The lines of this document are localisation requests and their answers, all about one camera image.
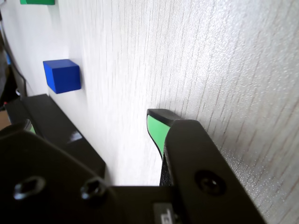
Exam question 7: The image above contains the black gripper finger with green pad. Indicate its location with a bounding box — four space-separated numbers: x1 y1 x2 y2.
146 108 268 224
0 119 117 224

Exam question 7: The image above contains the green wooden cube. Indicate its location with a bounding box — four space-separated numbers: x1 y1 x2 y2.
20 0 56 6

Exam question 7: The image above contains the blue wooden cube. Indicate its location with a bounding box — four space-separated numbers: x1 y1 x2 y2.
43 59 82 94

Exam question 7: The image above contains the black flat block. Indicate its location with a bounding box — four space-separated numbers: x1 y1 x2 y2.
4 93 107 181

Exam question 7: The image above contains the black cable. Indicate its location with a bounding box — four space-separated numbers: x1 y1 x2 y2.
0 23 28 97

